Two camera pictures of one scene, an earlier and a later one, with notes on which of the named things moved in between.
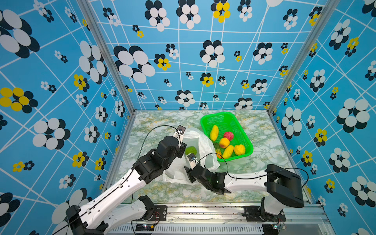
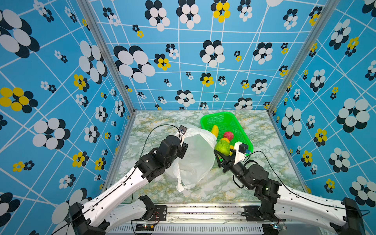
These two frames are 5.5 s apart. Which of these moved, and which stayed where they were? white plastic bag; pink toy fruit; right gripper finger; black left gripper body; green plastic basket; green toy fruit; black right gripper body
Moved: green toy fruit; black right gripper body; right gripper finger
Stayed: pink toy fruit; black left gripper body; white plastic bag; green plastic basket
